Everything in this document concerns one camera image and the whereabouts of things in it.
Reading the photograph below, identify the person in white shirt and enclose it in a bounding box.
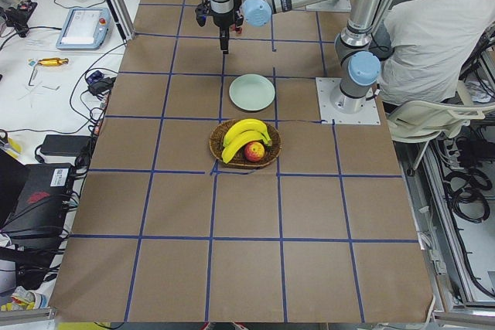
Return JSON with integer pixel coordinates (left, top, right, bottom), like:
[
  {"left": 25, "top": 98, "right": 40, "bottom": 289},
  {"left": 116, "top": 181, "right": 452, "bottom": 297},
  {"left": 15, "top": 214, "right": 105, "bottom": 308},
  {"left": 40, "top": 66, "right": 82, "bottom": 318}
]
[{"left": 377, "top": 0, "right": 494, "bottom": 113}]

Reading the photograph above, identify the black computer box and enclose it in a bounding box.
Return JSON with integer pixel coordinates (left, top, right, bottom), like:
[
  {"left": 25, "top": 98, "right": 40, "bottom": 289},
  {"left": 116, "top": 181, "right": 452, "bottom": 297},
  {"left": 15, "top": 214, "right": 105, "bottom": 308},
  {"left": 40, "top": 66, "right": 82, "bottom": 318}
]
[{"left": 1, "top": 152, "right": 76, "bottom": 238}]

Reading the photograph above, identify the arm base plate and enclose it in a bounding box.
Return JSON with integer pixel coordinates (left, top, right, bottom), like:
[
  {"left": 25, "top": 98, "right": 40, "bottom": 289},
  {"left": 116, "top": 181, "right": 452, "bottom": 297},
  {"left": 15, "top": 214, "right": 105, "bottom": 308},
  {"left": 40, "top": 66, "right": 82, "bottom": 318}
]
[
  {"left": 306, "top": 0, "right": 351, "bottom": 13},
  {"left": 316, "top": 77, "right": 381, "bottom": 125}
]

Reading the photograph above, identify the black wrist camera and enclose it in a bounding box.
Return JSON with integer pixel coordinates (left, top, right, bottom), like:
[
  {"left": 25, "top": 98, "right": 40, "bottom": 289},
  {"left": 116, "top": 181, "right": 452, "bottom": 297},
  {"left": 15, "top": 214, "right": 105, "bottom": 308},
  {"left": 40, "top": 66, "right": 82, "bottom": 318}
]
[{"left": 195, "top": 3, "right": 209, "bottom": 27}]

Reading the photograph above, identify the black power adapter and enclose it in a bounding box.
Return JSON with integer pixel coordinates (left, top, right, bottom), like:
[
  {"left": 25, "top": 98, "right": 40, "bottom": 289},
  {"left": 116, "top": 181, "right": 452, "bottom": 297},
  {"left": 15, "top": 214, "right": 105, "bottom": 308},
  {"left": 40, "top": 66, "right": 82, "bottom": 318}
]
[{"left": 39, "top": 134, "right": 90, "bottom": 157}]

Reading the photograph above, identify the gold wrapped tool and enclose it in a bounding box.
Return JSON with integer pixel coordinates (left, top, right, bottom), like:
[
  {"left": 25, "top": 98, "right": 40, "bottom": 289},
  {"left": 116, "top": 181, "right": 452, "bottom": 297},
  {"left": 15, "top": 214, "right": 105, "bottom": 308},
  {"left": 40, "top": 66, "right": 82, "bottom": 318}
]
[{"left": 37, "top": 57, "right": 69, "bottom": 67}]

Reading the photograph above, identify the red yellow apple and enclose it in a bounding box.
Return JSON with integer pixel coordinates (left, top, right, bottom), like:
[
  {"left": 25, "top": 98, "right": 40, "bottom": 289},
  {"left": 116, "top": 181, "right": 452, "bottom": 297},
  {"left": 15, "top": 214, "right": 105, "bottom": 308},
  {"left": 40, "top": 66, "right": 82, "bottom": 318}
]
[{"left": 244, "top": 141, "right": 265, "bottom": 162}]

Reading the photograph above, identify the teach pendant tablet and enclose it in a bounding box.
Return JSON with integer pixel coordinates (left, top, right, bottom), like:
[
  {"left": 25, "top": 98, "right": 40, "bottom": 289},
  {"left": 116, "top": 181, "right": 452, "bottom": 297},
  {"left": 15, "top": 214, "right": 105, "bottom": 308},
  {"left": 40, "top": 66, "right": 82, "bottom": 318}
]
[{"left": 56, "top": 8, "right": 111, "bottom": 50}]

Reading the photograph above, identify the woven wicker basket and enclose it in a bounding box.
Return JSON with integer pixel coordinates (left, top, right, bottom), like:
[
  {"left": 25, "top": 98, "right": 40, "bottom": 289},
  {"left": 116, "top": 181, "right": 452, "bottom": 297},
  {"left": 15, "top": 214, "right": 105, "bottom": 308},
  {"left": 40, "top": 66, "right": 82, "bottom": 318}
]
[{"left": 209, "top": 119, "right": 282, "bottom": 168}]

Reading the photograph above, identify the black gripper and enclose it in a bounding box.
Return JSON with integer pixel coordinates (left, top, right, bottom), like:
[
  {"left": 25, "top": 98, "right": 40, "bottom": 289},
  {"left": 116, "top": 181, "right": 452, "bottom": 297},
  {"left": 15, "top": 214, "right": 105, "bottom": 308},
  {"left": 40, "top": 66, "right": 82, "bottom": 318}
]
[{"left": 210, "top": 0, "right": 244, "bottom": 54}]

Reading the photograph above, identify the white office chair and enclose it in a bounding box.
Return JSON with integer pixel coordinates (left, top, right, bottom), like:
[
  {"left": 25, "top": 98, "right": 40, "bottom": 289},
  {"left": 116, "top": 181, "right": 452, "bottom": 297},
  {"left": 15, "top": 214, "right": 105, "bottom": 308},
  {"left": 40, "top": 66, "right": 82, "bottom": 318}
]
[{"left": 387, "top": 82, "right": 495, "bottom": 176}]

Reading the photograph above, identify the yellow banana bunch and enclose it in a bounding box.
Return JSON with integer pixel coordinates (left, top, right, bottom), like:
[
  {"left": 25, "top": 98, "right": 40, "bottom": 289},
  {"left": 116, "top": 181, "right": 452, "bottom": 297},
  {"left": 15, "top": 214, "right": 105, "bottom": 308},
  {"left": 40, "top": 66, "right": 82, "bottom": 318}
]
[{"left": 221, "top": 118, "right": 272, "bottom": 163}]

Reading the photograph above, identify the light green plate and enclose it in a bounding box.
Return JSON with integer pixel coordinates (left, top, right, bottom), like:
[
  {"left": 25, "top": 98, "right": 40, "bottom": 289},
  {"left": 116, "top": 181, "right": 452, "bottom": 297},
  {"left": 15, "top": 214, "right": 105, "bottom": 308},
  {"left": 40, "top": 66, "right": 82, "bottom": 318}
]
[{"left": 229, "top": 74, "right": 275, "bottom": 111}]

